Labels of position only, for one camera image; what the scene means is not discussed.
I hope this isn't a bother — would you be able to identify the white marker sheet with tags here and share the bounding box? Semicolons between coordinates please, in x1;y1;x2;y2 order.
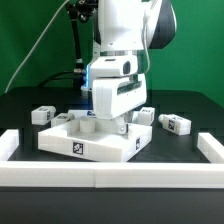
68;110;96;119

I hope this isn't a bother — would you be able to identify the black cable post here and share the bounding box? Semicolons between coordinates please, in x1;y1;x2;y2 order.
65;0;98;75

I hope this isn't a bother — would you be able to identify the black cable on table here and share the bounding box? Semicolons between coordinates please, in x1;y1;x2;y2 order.
39;69;84;88

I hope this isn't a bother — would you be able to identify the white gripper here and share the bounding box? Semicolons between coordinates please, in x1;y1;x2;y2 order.
92;74;147;135

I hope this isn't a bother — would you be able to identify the white square tabletop part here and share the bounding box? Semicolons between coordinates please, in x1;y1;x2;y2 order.
38;118;152;162

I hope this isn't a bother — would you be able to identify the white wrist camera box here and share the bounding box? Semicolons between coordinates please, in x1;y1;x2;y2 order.
90;55;138;77

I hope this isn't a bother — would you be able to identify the white U-shaped fence wall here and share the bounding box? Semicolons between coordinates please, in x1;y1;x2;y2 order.
0;129;224;189

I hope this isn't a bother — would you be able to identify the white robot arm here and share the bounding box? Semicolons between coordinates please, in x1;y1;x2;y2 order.
87;0;177;134

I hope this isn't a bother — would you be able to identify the grey cable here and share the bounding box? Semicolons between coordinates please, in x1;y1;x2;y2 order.
4;0;71;95

